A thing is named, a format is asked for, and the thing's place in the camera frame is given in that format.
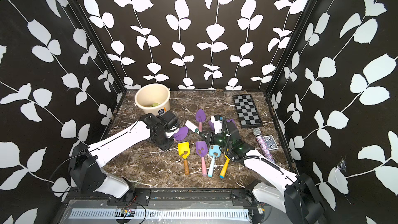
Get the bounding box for black white checkerboard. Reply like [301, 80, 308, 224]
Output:
[232, 94, 263, 128]

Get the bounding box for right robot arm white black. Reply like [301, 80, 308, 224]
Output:
[196, 122, 325, 224]

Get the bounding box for purple pointed trowel front row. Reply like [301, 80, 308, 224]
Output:
[166, 127, 189, 142]

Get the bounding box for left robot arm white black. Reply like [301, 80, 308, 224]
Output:
[68, 112, 180, 202]

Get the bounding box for cream plastic bucket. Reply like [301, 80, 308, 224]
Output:
[135, 84, 171, 116]

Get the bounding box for purple trowel pink handle right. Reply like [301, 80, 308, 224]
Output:
[227, 119, 236, 126]

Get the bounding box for purple pointed trowel pink handle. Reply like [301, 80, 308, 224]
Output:
[195, 109, 206, 132]

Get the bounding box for purple square trowel pink handle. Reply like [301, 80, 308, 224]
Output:
[208, 120, 215, 131]

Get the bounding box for yellow square trowel wooden handle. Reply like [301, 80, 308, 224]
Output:
[178, 142, 190, 175]

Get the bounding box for light blue trowel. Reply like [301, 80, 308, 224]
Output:
[207, 145, 221, 177]

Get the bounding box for purple square trowel front row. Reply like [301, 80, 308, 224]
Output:
[195, 141, 208, 176]

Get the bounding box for playing card deck box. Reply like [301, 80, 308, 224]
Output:
[263, 135, 278, 151]

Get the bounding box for black front rail base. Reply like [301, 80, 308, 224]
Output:
[124, 186, 316, 207]

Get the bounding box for green white scrub brush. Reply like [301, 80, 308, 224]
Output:
[185, 120, 207, 138]

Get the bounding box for white perforated cable tray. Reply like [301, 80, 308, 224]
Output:
[66, 208, 250, 221]

